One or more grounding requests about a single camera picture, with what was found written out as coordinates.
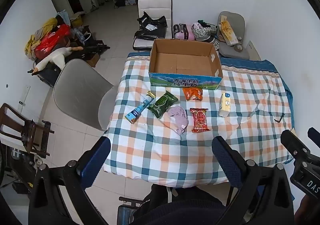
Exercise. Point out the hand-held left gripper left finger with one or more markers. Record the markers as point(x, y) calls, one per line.
point(96, 162)

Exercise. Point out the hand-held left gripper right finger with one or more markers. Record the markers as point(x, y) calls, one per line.
point(226, 162)

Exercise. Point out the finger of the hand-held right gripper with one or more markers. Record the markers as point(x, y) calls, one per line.
point(291, 140)
point(314, 133)

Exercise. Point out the red snack packet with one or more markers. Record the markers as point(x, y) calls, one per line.
point(200, 120)

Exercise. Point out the yellow tissue pack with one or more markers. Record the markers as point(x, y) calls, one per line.
point(225, 106)

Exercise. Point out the purple cloth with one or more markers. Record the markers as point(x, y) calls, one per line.
point(178, 118)

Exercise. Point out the blue tube-shaped packet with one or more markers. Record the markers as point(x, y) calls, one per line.
point(138, 111)

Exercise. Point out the orange snack packet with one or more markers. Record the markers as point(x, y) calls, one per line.
point(192, 94)

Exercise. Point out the green snack packet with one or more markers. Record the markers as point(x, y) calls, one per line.
point(161, 105)

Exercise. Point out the person's right forearm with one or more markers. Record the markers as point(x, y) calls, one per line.
point(307, 210)

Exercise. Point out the plaid blanket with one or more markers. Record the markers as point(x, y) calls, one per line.
point(162, 150)

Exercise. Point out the person's dark clothing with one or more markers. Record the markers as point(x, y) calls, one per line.
point(175, 210)

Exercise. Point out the dark wooden chair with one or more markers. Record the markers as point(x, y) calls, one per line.
point(32, 130)

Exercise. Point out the plain grey shell chair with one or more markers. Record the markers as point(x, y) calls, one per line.
point(82, 90)

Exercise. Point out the beige board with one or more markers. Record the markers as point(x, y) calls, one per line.
point(253, 51)

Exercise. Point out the black luggage bag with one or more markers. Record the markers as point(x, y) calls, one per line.
point(50, 73)

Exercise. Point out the small brown cardboard box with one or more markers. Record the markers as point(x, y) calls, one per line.
point(93, 59)

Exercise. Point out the tape roll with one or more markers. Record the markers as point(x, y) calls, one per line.
point(239, 47)

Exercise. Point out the white goose plush toy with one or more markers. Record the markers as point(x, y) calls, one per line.
point(57, 57)

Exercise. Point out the black tripod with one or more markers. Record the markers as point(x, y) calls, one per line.
point(96, 48)

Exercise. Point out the yellow paper packet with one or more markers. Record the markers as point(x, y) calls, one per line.
point(227, 31)

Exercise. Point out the red plastic bag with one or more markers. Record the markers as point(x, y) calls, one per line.
point(48, 42)

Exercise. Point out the pack of water bottles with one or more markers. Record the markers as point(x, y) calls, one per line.
point(78, 33)

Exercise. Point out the patterned tote bag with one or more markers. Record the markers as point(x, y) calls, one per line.
point(202, 32)

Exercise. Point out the grey chair with clutter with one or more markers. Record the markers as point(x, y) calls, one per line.
point(235, 18)

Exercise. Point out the pink suitcase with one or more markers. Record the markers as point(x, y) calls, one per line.
point(183, 31)

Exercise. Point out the yellow bin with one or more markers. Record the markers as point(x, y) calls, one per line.
point(77, 19)

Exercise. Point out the black plastic bag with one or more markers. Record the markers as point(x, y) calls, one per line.
point(150, 27)

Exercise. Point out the yellow cloth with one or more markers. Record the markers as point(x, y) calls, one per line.
point(48, 23)

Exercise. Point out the light blue cloth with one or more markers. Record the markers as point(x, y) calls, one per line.
point(64, 16)

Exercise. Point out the black bag at doorway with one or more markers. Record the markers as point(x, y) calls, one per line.
point(120, 1)

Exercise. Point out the white padded chair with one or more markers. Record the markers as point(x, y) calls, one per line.
point(155, 4)

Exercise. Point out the dark stool frame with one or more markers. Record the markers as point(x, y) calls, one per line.
point(126, 212)

